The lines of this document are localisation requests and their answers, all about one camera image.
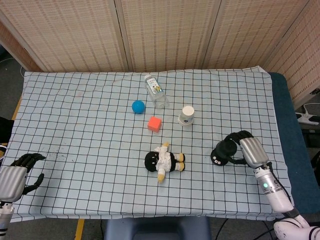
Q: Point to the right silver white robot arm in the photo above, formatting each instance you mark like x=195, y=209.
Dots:
x=273, y=190

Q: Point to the black bowl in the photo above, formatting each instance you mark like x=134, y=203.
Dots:
x=212, y=155

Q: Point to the orange foam cube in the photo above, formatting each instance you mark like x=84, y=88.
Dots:
x=154, y=123

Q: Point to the white floral paper cup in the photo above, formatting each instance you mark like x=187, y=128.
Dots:
x=186, y=116

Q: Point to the checked light blue tablecloth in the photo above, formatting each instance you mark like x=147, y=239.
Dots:
x=75, y=125

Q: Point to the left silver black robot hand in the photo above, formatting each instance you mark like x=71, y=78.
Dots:
x=11, y=183

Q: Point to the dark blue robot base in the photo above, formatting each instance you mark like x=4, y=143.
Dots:
x=157, y=228

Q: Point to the dark teal padded table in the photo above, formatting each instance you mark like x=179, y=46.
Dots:
x=287, y=112

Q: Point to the blue ball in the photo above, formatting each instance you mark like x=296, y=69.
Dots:
x=138, y=107

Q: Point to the yellow floor tape strip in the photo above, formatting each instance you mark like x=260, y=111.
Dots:
x=79, y=230

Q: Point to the black object beside table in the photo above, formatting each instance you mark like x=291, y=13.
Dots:
x=5, y=130

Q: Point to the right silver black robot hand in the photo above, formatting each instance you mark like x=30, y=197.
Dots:
x=253, y=152

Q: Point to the beige woven screen panel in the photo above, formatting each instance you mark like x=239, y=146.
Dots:
x=170, y=35
x=250, y=32
x=305, y=62
x=70, y=35
x=17, y=50

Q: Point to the black equipment box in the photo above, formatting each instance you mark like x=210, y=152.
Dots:
x=311, y=138

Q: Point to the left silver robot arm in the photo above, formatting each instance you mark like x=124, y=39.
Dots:
x=5, y=217

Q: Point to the black plush doll white shirt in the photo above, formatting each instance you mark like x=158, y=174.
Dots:
x=162, y=161

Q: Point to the clear plastic water bottle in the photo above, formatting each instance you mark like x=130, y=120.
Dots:
x=156, y=91

